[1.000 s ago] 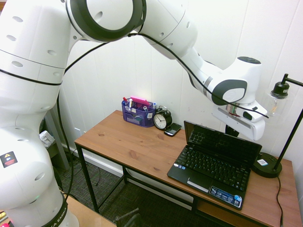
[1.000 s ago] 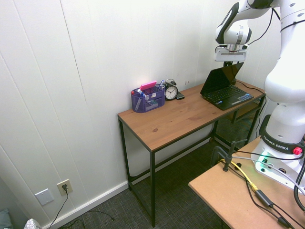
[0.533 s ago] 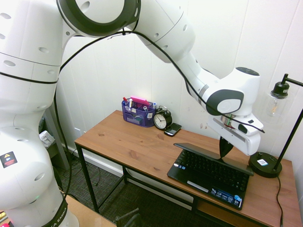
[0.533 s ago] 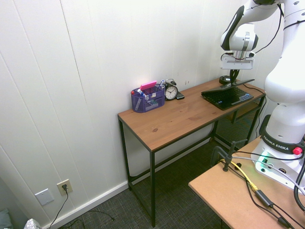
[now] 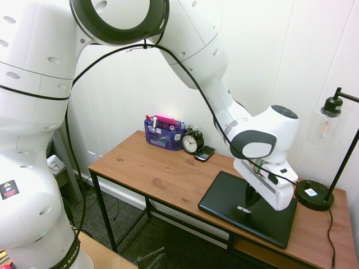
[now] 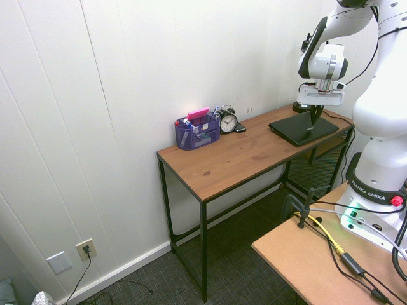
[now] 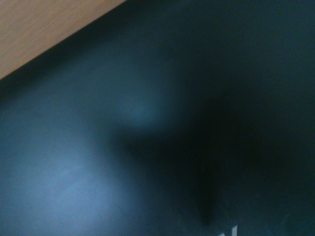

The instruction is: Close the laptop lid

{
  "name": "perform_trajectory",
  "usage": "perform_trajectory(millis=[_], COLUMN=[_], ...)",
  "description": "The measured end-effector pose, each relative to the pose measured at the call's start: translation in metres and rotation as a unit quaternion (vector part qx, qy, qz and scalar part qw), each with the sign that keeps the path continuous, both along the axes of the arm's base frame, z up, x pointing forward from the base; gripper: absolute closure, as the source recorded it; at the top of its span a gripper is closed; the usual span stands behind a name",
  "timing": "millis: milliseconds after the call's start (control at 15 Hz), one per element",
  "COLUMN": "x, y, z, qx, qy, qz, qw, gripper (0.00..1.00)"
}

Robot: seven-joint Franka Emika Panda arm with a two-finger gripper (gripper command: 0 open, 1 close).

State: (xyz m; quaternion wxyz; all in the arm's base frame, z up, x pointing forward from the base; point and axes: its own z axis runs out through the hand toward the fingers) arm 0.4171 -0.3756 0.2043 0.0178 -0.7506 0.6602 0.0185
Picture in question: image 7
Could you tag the wooden desk black metal frame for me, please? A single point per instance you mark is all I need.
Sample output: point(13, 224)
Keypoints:
point(37, 29)

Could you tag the black laptop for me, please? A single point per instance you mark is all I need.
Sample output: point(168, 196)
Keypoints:
point(172, 110)

